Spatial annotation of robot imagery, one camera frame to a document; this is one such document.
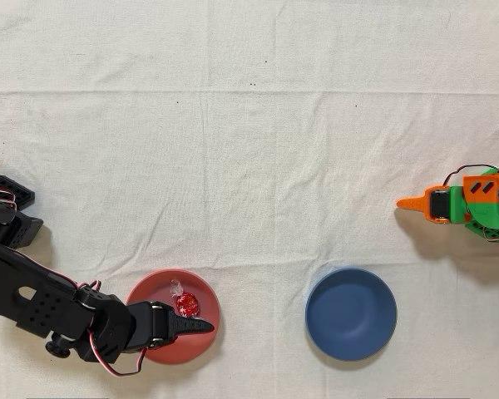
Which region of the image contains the red bowl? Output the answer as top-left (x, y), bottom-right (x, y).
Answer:
top-left (125, 268), bottom-right (222, 366)

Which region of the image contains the blue bowl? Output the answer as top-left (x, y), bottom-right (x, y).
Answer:
top-left (304, 266), bottom-right (398, 362)

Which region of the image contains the black arm servo cable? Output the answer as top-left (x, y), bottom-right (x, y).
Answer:
top-left (88, 330), bottom-right (149, 377)

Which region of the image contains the white tablecloth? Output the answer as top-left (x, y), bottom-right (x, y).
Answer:
top-left (0, 0), bottom-right (499, 399)

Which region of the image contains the red candy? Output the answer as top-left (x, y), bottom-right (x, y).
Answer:
top-left (169, 278), bottom-right (202, 319)

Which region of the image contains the orange arm servo cable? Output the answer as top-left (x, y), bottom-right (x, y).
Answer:
top-left (442, 164), bottom-right (499, 187)

